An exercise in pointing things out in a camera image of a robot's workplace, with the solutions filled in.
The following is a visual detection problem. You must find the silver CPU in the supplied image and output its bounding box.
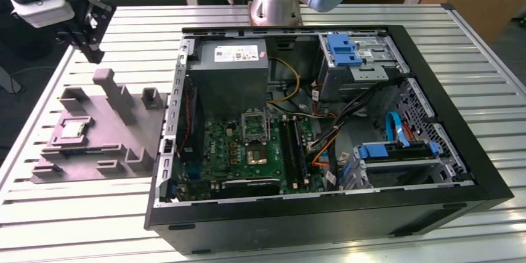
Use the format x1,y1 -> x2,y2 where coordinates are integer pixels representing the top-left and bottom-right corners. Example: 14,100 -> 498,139
56,120 -> 88,139

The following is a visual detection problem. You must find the metal socket cover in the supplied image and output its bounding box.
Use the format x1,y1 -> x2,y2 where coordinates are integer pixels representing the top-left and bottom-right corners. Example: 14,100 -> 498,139
240,108 -> 272,144

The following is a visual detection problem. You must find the CPU socket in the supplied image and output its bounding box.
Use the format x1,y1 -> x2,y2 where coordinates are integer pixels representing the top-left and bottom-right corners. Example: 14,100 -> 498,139
244,145 -> 271,166

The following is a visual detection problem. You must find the black office chair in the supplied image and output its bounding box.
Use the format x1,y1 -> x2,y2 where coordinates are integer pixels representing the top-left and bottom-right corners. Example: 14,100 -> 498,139
0,13 -> 56,62

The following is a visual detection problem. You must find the grey parts rack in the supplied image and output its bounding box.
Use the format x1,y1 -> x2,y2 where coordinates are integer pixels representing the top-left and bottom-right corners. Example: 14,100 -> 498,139
29,68 -> 172,185

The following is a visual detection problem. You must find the grey power supply unit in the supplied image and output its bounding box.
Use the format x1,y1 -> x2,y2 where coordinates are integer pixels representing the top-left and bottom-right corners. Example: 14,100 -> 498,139
187,39 -> 271,113

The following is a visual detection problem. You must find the RAM stick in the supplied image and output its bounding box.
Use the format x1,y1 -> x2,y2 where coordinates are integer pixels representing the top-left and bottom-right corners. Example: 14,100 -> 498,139
58,148 -> 106,156

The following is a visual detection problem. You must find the green motherboard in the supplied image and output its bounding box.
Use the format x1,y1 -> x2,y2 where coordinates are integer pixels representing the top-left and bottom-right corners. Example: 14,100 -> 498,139
169,111 -> 329,202

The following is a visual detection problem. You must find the blue port connector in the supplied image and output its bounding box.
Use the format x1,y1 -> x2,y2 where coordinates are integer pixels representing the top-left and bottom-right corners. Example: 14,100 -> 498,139
165,182 -> 180,201

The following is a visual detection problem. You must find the blue disk carrier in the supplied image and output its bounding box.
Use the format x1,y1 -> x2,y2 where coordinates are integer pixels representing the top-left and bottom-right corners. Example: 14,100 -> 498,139
327,33 -> 363,68

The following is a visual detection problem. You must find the black RAM slot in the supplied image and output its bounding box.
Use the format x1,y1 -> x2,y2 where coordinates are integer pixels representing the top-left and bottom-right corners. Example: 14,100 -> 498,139
277,116 -> 300,189

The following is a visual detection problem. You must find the black graphics card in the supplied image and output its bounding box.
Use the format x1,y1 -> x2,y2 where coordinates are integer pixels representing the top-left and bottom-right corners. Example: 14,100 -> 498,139
219,177 -> 283,198

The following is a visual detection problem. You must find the grey tall disk bay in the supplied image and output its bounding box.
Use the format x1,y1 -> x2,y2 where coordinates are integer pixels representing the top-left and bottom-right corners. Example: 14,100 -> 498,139
317,33 -> 411,101

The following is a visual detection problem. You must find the hard disk in blue carrier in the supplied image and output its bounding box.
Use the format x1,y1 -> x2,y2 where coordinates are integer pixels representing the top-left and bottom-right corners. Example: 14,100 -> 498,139
356,141 -> 440,162

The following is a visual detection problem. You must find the black PC case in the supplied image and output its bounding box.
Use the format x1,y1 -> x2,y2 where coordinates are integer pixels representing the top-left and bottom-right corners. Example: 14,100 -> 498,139
142,24 -> 516,256

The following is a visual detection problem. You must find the grey low disk bay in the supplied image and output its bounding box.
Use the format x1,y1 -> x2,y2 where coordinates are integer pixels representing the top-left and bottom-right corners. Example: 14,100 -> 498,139
352,139 -> 474,188

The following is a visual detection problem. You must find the yellow wire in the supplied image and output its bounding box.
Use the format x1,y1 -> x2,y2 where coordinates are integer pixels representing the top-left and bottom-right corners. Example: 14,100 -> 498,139
265,56 -> 300,103

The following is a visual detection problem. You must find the black cable bundle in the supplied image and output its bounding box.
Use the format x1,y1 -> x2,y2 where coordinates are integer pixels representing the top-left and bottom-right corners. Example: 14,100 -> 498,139
307,77 -> 403,153

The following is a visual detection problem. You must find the orange wire bundle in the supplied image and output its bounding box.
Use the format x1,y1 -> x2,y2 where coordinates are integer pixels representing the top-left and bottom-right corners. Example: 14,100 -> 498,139
311,139 -> 343,170

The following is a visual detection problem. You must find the blue flat data wire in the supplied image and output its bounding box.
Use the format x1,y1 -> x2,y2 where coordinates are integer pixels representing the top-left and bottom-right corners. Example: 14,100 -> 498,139
384,110 -> 411,149

